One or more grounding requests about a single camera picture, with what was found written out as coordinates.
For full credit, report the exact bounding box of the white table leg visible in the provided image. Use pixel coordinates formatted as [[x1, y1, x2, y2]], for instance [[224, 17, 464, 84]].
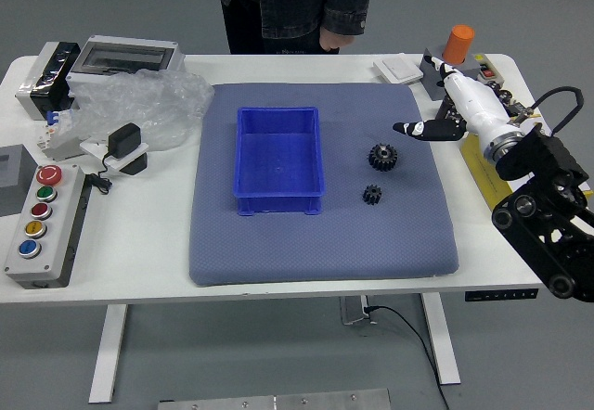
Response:
[[420, 292, 461, 386], [87, 304, 129, 404]]

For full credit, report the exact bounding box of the black power adapter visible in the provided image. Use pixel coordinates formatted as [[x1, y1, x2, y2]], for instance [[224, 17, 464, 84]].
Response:
[[107, 122, 143, 159]]

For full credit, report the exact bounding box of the person's left hand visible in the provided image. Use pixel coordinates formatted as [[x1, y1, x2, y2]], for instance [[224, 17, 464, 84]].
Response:
[[320, 29, 352, 55]]

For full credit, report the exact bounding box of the clear plastic bag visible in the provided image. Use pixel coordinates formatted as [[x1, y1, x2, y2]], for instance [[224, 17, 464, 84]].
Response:
[[69, 69, 215, 152]]

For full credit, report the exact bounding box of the grey block holder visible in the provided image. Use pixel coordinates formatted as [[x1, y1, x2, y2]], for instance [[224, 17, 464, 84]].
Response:
[[420, 45, 482, 102]]

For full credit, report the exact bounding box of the grey metal plate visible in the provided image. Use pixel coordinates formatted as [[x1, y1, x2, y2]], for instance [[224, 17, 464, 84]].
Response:
[[157, 387, 392, 410]]

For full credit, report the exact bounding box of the black and white junction box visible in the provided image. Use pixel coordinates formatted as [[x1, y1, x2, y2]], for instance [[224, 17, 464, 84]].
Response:
[[15, 41, 84, 122]]

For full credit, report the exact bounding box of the blue-grey padded mat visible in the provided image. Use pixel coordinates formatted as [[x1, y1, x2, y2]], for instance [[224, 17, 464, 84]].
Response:
[[187, 83, 460, 288]]

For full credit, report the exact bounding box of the black adapter cord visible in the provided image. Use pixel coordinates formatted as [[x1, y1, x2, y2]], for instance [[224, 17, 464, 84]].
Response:
[[85, 149, 115, 196]]

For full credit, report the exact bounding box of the white circuit breaker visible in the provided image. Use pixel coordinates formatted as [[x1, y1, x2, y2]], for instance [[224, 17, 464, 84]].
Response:
[[36, 108, 83, 161]]

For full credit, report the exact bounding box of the black table control panel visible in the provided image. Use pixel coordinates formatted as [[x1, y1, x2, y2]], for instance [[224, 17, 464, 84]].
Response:
[[464, 288, 539, 302]]

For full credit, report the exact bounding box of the orange cylinder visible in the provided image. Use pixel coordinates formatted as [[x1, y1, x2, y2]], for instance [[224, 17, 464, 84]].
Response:
[[442, 24, 475, 64]]

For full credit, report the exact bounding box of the yellow and white carton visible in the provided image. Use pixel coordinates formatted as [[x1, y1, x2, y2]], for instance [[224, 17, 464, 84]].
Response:
[[460, 115, 594, 210]]

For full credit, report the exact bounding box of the white bracket with black block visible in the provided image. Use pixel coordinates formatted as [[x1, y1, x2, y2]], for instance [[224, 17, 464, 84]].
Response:
[[79, 138, 150, 177]]

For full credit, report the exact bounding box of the grey box with window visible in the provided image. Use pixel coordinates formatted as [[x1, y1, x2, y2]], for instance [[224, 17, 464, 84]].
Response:
[[0, 144, 37, 218]]

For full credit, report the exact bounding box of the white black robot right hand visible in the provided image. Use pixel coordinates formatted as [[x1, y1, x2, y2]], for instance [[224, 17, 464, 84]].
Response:
[[392, 55, 517, 147]]

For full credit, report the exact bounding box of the grey table power box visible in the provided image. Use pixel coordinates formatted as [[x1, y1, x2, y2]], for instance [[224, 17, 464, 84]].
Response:
[[340, 296, 378, 327]]

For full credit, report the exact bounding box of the switch box with red button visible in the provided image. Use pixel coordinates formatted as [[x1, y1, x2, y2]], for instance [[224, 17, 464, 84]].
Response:
[[471, 53, 500, 82]]

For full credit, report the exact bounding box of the grey push-button control box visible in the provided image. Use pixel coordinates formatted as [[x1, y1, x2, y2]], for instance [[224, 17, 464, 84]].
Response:
[[3, 164, 87, 289]]

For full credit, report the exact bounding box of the black power cable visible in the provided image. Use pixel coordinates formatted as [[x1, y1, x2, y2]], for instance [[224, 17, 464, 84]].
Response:
[[364, 305, 451, 410]]

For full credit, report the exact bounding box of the white wall switch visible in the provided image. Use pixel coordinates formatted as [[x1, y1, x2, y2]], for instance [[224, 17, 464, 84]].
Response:
[[373, 55, 424, 84]]

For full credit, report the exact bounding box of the grey enclosure with clear lid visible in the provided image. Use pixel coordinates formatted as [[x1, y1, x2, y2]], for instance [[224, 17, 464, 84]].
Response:
[[68, 34, 187, 80]]

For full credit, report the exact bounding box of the blue plastic box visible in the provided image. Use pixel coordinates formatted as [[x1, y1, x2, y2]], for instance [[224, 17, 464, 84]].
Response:
[[230, 106, 326, 218]]

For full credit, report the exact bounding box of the big black gear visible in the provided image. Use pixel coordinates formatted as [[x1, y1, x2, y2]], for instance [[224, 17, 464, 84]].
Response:
[[368, 143, 401, 173]]

